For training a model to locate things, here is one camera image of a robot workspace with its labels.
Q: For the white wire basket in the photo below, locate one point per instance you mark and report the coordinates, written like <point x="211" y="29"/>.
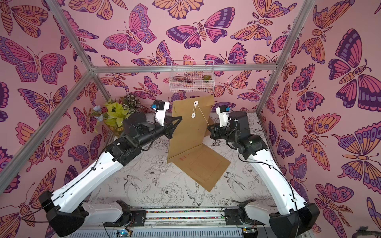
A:
<point x="186" y="76"/>

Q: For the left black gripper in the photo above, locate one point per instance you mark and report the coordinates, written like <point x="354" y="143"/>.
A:
<point x="168" y="129"/>

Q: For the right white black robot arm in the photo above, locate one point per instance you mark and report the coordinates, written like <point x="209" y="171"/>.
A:
<point x="294" y="215"/>

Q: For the small green succulent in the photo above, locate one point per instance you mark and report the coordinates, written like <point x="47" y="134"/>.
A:
<point x="207" y="77"/>

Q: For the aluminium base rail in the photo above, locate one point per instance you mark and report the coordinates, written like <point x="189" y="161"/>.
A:
<point x="213" y="222"/>

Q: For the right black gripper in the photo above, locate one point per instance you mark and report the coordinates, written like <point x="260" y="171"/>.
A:
<point x="216" y="130"/>

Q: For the potted plant in glass vase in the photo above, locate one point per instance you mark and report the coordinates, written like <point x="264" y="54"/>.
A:
<point x="114" y="112"/>

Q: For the aluminium frame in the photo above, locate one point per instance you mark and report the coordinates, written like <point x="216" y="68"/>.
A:
<point x="92" y="73"/>

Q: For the kraft file bag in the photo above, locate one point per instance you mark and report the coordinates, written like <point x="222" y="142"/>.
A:
<point x="210" y="122"/>
<point x="189" y="134"/>
<point x="201" y="163"/>

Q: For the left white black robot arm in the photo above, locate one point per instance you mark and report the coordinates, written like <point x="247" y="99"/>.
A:
<point x="65" y="208"/>

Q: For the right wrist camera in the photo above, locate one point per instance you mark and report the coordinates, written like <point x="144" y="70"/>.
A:
<point x="223" y="113"/>

